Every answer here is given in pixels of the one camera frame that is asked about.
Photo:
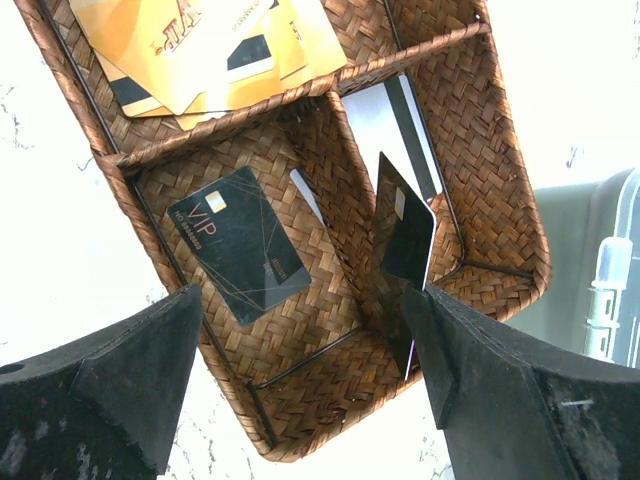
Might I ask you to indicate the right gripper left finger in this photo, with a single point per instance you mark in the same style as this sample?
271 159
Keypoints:
104 406

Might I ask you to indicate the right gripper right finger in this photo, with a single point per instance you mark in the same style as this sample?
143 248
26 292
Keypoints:
512 406

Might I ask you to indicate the brown wicker divided tray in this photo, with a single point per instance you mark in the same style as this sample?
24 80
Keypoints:
318 363

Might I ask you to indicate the black VIP card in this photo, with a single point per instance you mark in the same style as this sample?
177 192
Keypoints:
403 236
299 180

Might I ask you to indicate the dark credit card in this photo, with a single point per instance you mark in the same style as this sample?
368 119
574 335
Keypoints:
239 242

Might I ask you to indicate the gold cards in tray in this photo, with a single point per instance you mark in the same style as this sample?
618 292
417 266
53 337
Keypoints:
197 60

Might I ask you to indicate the green clear-lid storage box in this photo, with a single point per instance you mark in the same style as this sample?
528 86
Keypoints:
591 306

